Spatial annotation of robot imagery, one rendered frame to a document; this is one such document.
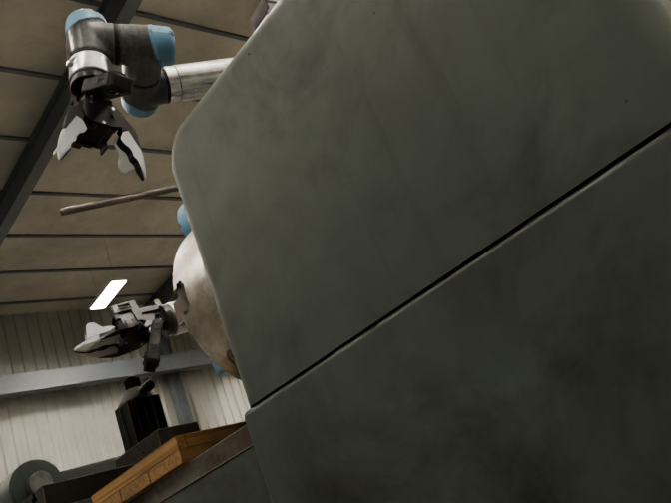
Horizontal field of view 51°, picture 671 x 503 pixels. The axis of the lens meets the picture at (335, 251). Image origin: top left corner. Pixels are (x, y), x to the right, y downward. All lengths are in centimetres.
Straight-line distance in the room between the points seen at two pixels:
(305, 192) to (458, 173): 20
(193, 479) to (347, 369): 41
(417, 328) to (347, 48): 29
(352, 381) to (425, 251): 16
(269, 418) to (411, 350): 23
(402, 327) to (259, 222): 24
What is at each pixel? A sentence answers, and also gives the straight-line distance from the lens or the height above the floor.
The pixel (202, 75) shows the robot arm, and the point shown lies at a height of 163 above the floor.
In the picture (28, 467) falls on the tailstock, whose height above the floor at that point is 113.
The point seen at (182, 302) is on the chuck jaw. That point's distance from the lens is 108.
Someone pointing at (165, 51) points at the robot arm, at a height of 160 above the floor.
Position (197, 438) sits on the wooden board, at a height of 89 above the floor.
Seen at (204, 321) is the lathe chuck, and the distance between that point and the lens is 104.
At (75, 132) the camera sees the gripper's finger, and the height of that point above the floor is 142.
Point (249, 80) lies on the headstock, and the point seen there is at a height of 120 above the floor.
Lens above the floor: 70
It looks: 21 degrees up
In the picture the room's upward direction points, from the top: 22 degrees counter-clockwise
